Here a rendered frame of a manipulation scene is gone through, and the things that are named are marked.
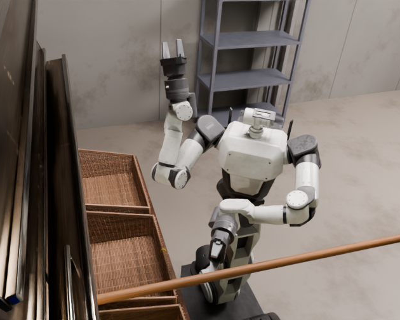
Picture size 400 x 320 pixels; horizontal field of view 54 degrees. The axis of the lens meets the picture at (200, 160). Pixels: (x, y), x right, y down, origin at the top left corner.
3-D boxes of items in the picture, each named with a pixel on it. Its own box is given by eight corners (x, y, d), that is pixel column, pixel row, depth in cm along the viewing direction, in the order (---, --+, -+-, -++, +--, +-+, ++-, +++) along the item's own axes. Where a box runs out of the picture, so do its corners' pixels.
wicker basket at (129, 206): (63, 242, 216) (57, 204, 200) (61, 180, 259) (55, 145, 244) (152, 228, 230) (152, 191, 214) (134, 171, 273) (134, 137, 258)
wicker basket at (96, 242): (67, 343, 169) (59, 303, 154) (65, 246, 213) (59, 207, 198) (177, 319, 182) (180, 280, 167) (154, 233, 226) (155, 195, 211)
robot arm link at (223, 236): (233, 242, 132) (240, 219, 141) (206, 235, 134) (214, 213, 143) (228, 268, 139) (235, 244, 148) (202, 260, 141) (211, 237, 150)
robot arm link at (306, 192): (320, 226, 147) (319, 179, 161) (319, 207, 137) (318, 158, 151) (288, 226, 150) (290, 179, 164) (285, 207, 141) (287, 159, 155)
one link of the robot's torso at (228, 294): (200, 288, 240) (213, 246, 206) (230, 280, 246) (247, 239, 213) (208, 312, 230) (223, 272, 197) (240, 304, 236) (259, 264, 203)
